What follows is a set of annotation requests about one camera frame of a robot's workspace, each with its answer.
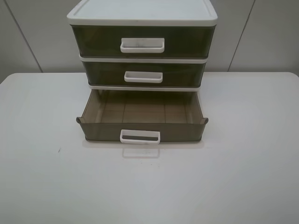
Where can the dark translucent drawer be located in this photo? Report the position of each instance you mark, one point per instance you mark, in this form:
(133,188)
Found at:
(154,116)
(181,75)
(179,42)

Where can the white drawer cabinet frame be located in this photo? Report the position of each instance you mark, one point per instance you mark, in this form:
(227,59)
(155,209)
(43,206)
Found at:
(161,13)

